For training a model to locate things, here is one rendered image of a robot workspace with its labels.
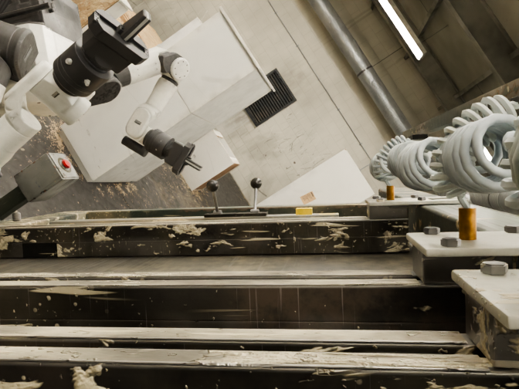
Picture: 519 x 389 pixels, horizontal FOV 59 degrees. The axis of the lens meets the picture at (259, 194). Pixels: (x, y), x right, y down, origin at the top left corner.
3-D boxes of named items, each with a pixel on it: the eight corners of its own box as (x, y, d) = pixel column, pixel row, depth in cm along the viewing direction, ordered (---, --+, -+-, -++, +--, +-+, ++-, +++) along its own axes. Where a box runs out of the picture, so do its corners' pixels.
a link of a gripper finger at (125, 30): (148, 20, 79) (123, 41, 82) (147, 8, 81) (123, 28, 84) (141, 15, 78) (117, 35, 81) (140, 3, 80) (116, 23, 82)
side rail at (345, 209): (95, 238, 182) (93, 210, 181) (379, 232, 166) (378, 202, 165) (87, 240, 176) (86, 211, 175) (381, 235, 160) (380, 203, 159)
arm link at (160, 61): (164, 37, 162) (109, 53, 150) (187, 44, 155) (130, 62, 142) (169, 69, 169) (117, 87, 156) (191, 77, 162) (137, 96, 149)
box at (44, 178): (31, 177, 184) (65, 152, 182) (45, 201, 184) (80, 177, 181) (10, 177, 172) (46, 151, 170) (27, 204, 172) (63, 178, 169)
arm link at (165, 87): (151, 107, 169) (178, 63, 170) (168, 115, 163) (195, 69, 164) (131, 93, 160) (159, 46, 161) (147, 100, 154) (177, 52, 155)
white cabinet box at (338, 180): (206, 238, 585) (344, 152, 554) (230, 278, 581) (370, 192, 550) (191, 245, 526) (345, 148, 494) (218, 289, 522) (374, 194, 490)
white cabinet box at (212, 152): (181, 158, 695) (220, 132, 684) (201, 190, 692) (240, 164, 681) (171, 156, 651) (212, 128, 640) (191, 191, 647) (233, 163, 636)
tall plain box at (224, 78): (104, 137, 477) (243, 40, 450) (133, 186, 473) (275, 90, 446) (52, 127, 388) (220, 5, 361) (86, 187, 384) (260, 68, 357)
